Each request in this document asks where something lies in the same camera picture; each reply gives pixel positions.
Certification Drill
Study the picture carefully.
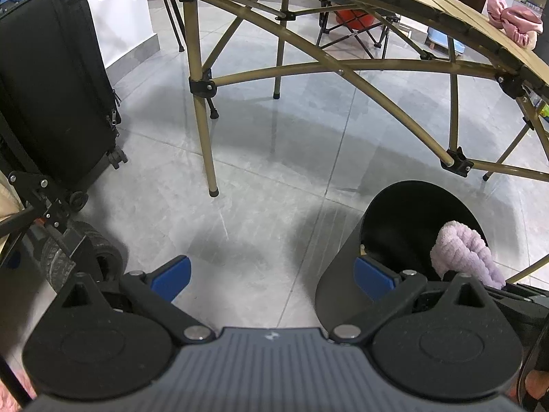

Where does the mauve pink cloth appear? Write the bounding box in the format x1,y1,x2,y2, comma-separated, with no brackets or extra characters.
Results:
486,0,545,49

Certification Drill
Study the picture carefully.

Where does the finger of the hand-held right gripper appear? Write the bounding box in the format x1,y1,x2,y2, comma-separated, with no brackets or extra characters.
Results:
493,283,549,303

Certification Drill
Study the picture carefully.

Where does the tan folding camping table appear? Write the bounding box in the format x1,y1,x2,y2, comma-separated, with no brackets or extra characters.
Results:
71,0,549,285

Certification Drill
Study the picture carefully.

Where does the red bag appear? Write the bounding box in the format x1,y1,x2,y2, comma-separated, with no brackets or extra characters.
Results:
335,6,375,31

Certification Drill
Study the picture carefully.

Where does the black fabric suitcase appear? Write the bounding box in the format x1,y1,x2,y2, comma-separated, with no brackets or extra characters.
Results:
0,0,128,213

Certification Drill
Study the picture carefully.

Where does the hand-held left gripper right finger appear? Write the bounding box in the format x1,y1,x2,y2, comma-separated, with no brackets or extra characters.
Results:
329,257,500,344

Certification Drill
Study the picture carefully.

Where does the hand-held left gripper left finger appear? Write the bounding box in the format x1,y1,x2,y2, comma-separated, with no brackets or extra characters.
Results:
49,255,215,344

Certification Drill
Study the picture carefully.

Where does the black folding camping chair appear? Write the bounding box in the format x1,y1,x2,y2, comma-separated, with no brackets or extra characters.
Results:
316,0,401,50

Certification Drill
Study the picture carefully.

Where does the black folding cart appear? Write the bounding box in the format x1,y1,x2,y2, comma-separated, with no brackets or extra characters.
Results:
0,107,126,295

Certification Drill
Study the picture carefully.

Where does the lavender fuzzy towel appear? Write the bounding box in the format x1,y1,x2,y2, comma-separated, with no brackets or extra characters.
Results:
430,220,507,290

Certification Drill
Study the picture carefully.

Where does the black round bin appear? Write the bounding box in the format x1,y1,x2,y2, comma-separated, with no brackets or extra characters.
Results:
315,180,494,335

